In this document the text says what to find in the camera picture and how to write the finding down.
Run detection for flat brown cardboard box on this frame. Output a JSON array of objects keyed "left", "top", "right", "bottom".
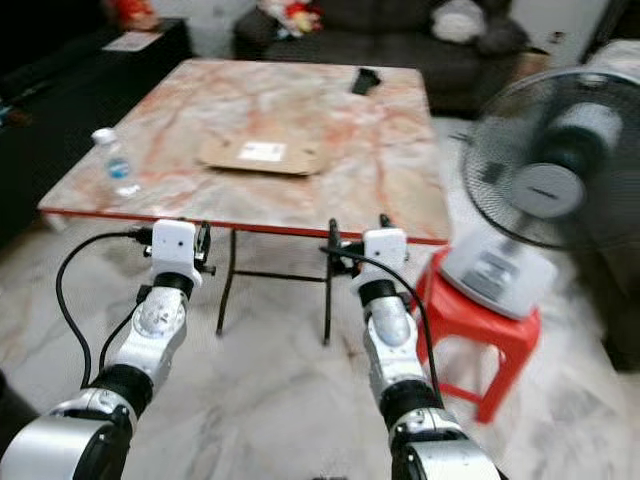
[{"left": 198, "top": 135, "right": 326, "bottom": 177}]

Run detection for red plastic stool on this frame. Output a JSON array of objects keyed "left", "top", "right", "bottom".
[{"left": 415, "top": 245, "right": 543, "bottom": 424}]

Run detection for clear plastic water bottle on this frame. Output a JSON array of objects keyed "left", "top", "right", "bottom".
[{"left": 92, "top": 127, "right": 141, "bottom": 199}]

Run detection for black phone stand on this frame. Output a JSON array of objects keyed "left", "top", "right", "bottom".
[{"left": 350, "top": 67, "right": 383, "bottom": 97}]

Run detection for grey electric fan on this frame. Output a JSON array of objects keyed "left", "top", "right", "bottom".
[{"left": 438, "top": 65, "right": 640, "bottom": 321}]

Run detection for dark grey fabric sofa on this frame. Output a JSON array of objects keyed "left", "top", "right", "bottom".
[{"left": 232, "top": 0, "right": 531, "bottom": 113}]

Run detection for black TV cabinet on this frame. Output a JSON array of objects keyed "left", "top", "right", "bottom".
[{"left": 0, "top": 18, "right": 191, "bottom": 246}]

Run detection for white round cushion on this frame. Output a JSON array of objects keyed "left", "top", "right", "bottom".
[{"left": 430, "top": 0, "right": 488, "bottom": 44}]

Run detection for cartoon boy plush doll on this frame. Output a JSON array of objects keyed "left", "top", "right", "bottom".
[{"left": 258, "top": 0, "right": 323, "bottom": 39}]

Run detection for white booklet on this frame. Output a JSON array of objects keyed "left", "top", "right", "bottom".
[{"left": 103, "top": 31, "right": 164, "bottom": 52}]

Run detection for red laughing Buddha figurine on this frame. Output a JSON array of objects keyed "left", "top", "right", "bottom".
[{"left": 105, "top": 0, "right": 158, "bottom": 29}]

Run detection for black flat screen TV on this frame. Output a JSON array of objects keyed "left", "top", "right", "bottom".
[{"left": 0, "top": 0, "right": 106, "bottom": 61}]

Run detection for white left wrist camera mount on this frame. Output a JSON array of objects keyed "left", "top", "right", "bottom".
[{"left": 153, "top": 220, "right": 203, "bottom": 289}]

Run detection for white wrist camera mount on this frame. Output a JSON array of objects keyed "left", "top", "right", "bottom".
[
  {"left": 153, "top": 220, "right": 203, "bottom": 289},
  {"left": 352, "top": 228, "right": 408, "bottom": 293}
]

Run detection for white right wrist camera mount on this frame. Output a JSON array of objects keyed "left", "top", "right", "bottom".
[{"left": 352, "top": 228, "right": 408, "bottom": 293}]

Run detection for black metal table leg frame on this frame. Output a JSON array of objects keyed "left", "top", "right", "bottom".
[{"left": 215, "top": 228, "right": 336, "bottom": 348}]

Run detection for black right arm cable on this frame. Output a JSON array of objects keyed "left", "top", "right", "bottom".
[{"left": 335, "top": 245, "right": 441, "bottom": 396}]

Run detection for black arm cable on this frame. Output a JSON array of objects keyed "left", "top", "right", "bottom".
[
  {"left": 335, "top": 245, "right": 441, "bottom": 396},
  {"left": 55, "top": 228, "right": 156, "bottom": 391}
]

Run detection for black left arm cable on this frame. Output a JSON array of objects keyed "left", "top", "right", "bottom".
[{"left": 55, "top": 228, "right": 156, "bottom": 391}]

